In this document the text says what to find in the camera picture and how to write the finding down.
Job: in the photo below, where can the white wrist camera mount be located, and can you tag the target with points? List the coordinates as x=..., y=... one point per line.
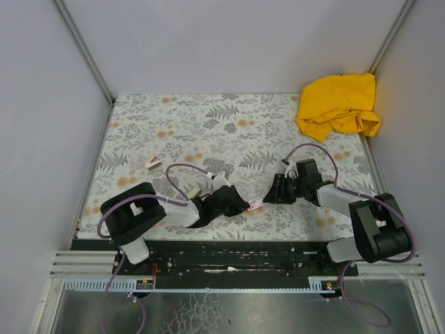
x=218, y=180
x=291, y=170

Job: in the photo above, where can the floral patterned mat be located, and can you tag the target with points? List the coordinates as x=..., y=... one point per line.
x=244, y=135

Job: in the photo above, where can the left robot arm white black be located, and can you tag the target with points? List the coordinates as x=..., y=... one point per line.
x=126, y=218

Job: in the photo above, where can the yellow cloth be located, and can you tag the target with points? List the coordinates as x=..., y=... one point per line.
x=343, y=103

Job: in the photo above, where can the red staple box sleeve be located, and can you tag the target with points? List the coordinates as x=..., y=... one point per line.
x=256, y=203

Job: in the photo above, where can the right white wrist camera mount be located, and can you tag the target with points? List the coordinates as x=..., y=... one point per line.
x=291, y=170

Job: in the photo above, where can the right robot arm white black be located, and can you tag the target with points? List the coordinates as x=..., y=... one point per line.
x=379, y=228

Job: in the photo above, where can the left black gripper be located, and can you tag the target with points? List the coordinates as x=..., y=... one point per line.
x=227, y=201

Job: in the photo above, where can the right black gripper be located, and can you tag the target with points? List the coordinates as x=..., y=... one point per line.
x=281, y=189

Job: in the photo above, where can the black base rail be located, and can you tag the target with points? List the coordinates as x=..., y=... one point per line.
x=224, y=266

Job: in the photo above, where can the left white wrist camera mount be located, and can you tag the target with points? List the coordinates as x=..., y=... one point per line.
x=218, y=180

